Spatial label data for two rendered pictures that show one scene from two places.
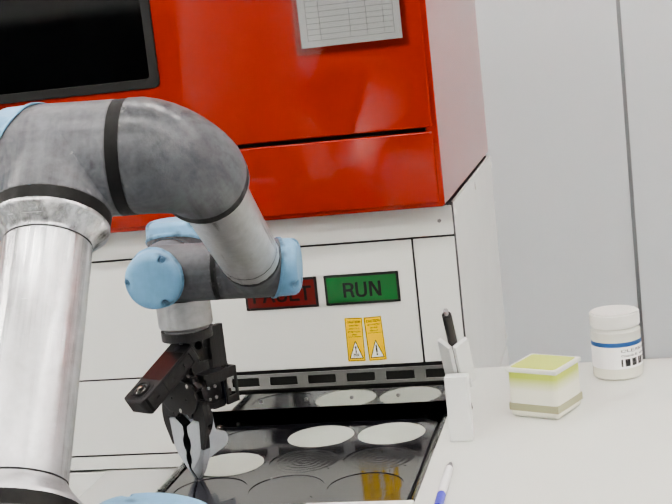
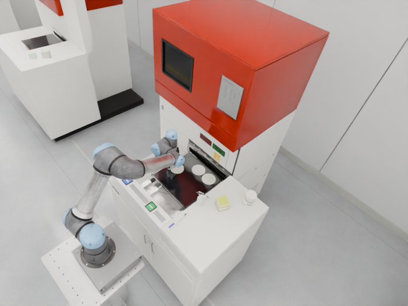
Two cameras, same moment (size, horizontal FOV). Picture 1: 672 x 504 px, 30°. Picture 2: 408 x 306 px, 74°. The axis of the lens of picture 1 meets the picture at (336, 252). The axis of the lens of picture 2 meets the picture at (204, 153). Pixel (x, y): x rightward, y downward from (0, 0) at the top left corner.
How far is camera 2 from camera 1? 1.31 m
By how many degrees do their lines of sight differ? 44
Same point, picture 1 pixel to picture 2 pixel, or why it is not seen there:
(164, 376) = not seen: hidden behind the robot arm
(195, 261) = (163, 152)
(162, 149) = (117, 175)
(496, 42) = (350, 54)
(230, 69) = (203, 99)
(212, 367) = not seen: hidden behind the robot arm
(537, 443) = (206, 217)
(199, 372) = not seen: hidden behind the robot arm
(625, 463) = (208, 238)
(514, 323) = (314, 119)
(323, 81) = (218, 115)
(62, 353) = (93, 197)
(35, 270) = (93, 181)
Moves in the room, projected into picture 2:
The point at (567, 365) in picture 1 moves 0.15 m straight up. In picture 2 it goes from (224, 206) to (229, 192)
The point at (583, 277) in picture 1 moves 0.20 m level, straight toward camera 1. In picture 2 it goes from (335, 121) to (326, 129)
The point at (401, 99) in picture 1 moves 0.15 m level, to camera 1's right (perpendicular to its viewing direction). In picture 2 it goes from (231, 130) to (254, 141)
